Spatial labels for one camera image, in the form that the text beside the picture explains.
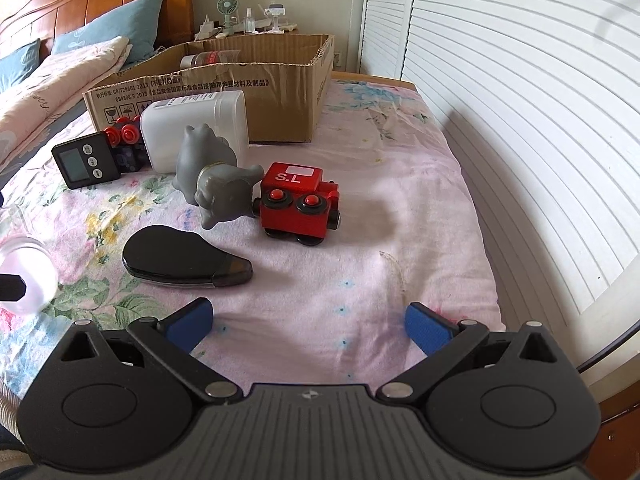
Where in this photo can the large blue pillow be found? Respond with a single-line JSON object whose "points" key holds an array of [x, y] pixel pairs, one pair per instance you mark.
{"points": [[100, 30]]}

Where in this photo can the blue-grey bed sheet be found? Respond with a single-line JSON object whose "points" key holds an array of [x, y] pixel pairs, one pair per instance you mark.
{"points": [[70, 115]]}

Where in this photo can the white louvered closet door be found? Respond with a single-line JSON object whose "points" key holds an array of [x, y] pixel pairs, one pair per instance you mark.
{"points": [[525, 110], [387, 15]]}

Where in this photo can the white plastic bottle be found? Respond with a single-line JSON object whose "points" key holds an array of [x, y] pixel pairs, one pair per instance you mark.
{"points": [[165, 130]]}

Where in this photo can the pink quilt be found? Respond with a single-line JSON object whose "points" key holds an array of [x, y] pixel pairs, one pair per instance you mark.
{"points": [[50, 90]]}

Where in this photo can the brown cardboard box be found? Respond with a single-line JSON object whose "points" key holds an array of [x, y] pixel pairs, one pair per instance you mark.
{"points": [[280, 105]]}

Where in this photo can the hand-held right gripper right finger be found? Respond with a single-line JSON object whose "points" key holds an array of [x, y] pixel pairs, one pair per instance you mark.
{"points": [[425, 332]]}

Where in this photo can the clear spray bottle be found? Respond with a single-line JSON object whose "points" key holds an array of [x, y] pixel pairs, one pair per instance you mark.
{"points": [[249, 22]]}

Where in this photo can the white wall outlet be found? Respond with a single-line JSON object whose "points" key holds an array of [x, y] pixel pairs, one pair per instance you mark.
{"points": [[339, 58]]}

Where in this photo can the grey elephant toy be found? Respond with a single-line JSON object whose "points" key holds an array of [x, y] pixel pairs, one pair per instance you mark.
{"points": [[200, 160]]}

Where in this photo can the clear plastic jar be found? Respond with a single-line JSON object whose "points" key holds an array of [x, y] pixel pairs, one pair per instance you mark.
{"points": [[30, 260]]}

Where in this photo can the clear bottle with red label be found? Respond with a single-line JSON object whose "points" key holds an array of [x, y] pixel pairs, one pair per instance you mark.
{"points": [[210, 57]]}

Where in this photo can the red toy train car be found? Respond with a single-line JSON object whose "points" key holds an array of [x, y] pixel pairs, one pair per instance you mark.
{"points": [[295, 180]]}

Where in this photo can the black oval case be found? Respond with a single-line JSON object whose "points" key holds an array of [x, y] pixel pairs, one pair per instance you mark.
{"points": [[175, 255]]}

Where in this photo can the white plastic packet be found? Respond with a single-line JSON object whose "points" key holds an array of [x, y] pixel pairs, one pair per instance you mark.
{"points": [[75, 165]]}

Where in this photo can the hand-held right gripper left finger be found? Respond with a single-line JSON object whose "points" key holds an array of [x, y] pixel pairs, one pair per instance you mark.
{"points": [[192, 324]]}

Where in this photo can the small blue pillow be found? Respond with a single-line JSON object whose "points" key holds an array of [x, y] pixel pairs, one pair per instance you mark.
{"points": [[17, 65]]}

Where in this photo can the white power strip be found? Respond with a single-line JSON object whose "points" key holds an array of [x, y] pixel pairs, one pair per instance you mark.
{"points": [[206, 30]]}

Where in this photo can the clear phone stand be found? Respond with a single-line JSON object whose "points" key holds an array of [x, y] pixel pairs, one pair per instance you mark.
{"points": [[274, 10]]}

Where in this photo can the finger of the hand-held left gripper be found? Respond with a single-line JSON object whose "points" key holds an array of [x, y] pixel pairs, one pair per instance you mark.
{"points": [[12, 286]]}

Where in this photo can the green desk fan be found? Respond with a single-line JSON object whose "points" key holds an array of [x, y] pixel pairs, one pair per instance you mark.
{"points": [[228, 6]]}

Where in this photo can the wooden bed frame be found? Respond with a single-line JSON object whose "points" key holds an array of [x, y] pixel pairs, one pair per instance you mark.
{"points": [[370, 80]]}

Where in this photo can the black toy train car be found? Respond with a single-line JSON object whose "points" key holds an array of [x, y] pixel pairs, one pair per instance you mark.
{"points": [[130, 157]]}

